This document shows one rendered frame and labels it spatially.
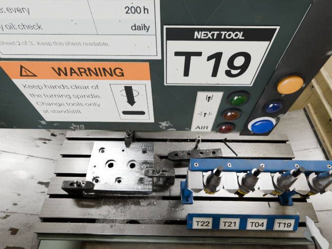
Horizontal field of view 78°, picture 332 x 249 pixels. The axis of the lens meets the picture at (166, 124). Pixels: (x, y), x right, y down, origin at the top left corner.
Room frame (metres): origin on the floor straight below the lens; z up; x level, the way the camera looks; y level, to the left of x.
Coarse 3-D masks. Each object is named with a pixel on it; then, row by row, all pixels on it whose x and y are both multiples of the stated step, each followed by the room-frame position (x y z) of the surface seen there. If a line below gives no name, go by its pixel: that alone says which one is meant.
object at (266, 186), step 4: (264, 172) 0.25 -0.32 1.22; (268, 172) 0.25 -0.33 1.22; (260, 176) 0.23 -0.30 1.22; (264, 176) 0.23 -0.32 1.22; (268, 176) 0.23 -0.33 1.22; (260, 180) 0.22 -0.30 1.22; (264, 180) 0.22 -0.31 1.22; (268, 180) 0.22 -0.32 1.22; (260, 184) 0.21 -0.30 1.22; (264, 184) 0.21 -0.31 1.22; (268, 184) 0.21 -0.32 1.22; (272, 184) 0.21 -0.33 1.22; (260, 188) 0.20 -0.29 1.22; (264, 188) 0.20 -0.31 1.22; (268, 188) 0.20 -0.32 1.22; (272, 188) 0.20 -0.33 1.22; (264, 192) 0.18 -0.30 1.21; (268, 192) 0.18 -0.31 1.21
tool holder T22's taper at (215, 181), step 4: (212, 172) 0.22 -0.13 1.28; (208, 176) 0.22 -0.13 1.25; (212, 176) 0.21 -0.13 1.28; (216, 176) 0.21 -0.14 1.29; (220, 176) 0.21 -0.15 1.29; (208, 180) 0.21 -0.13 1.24; (212, 180) 0.21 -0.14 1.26; (216, 180) 0.20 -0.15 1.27; (220, 180) 0.21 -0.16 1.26; (208, 184) 0.20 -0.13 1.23; (212, 184) 0.20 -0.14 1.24; (216, 184) 0.20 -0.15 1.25
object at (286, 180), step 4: (288, 172) 0.22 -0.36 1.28; (280, 176) 0.22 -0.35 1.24; (284, 176) 0.22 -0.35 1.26; (288, 176) 0.21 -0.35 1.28; (292, 176) 0.21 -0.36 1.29; (296, 176) 0.21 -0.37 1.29; (280, 180) 0.21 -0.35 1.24; (284, 180) 0.21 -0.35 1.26; (288, 180) 0.20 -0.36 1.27; (292, 180) 0.20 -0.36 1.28; (280, 184) 0.20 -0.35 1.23; (284, 184) 0.20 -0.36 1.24; (288, 184) 0.20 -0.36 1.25; (292, 184) 0.20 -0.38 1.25
